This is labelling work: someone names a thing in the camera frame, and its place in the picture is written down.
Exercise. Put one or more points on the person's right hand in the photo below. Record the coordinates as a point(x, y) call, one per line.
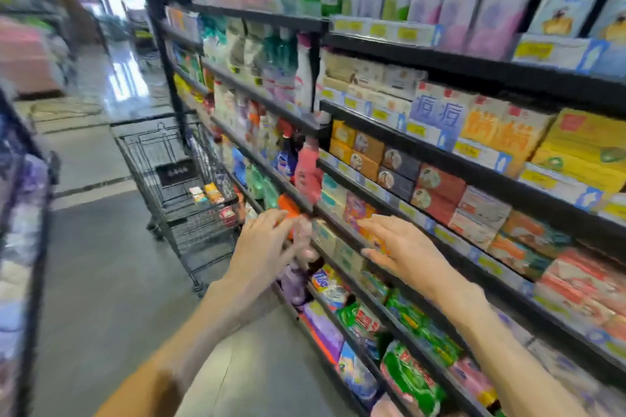
point(420, 260)

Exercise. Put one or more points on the person's left hand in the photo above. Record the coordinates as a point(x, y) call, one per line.
point(259, 255)

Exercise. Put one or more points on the person's right thumb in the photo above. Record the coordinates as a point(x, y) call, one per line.
point(379, 256)

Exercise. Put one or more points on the person's left fingers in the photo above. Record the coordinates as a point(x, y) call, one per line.
point(283, 226)

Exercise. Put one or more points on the person's right forearm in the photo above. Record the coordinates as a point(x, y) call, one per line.
point(503, 363)

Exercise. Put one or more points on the person's left forearm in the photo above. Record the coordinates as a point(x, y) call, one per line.
point(195, 348)

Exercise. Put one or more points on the pink orange soap packet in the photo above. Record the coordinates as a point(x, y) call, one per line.
point(356, 210)

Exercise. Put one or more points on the small red box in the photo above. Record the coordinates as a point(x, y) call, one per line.
point(228, 216)

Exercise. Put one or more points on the blue yellow detergent bag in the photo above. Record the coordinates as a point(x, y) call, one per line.
point(328, 284)

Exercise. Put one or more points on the pink detergent bottle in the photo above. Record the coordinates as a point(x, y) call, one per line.
point(308, 172)

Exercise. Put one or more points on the stack of light green boxes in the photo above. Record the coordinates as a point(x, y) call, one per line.
point(335, 196)

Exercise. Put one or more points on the small yellow box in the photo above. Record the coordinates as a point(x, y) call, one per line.
point(213, 193)

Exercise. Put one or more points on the stack of dark grey boxes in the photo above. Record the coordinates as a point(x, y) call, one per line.
point(398, 170)

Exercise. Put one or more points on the stack of red soap boxes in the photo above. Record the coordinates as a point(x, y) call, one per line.
point(437, 189)

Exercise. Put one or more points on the purple detergent bag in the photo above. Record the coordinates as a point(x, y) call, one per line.
point(323, 328)

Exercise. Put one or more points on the small white box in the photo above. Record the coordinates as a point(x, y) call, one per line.
point(197, 195)

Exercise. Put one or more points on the row of green detergent bags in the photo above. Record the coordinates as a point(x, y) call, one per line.
point(406, 348)

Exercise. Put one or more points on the stack of amber soap boxes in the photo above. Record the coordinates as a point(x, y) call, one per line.
point(354, 148)

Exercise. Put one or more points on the stack of white red boxes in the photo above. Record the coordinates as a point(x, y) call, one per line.
point(479, 216)

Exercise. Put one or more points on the row of cleaning bottles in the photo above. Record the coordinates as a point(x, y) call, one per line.
point(249, 89)

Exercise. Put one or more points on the stack of orange green boxes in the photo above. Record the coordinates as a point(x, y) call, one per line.
point(528, 243)

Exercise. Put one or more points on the stack of blue white boxes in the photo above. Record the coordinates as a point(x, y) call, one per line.
point(440, 111)

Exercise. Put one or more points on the stack of beige soap boxes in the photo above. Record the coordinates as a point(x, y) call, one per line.
point(367, 74)

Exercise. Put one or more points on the stack of orange soap boxes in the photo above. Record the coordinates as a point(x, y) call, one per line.
point(503, 131)

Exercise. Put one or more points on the stack of red white packets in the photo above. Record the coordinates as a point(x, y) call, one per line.
point(587, 284)

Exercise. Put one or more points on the black metal shelf rack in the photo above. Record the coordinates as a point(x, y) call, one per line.
point(489, 74)

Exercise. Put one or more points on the stack of yellow soap boxes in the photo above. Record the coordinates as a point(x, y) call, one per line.
point(582, 148)

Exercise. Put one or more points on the shelf of purple packets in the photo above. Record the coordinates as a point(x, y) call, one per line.
point(19, 255)

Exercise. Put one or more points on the red display stand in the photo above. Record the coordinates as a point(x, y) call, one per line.
point(29, 55)

